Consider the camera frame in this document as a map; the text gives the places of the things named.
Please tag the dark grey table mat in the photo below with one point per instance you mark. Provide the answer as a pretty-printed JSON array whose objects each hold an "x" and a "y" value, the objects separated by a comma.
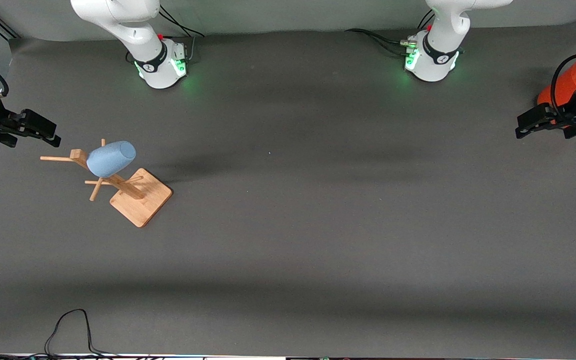
[{"x": 288, "y": 250}]

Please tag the orange drink can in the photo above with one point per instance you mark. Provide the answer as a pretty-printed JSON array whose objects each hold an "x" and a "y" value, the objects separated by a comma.
[{"x": 568, "y": 82}]

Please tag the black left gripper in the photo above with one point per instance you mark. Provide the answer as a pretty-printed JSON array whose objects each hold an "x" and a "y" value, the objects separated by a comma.
[{"x": 569, "y": 112}]

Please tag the wooden cup rack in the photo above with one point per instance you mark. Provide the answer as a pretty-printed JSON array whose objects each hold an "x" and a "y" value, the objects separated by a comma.
[{"x": 143, "y": 200}]

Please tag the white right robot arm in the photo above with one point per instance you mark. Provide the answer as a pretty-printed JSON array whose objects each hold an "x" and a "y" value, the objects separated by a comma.
[{"x": 118, "y": 20}]

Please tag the light blue cup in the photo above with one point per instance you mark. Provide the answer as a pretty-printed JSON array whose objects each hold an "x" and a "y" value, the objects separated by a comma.
[{"x": 110, "y": 158}]

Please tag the aluminium frame rail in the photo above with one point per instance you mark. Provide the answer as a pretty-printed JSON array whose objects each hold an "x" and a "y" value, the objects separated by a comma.
[{"x": 3, "y": 27}]

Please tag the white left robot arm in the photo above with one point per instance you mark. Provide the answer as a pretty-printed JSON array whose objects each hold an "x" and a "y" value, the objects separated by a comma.
[{"x": 438, "y": 55}]

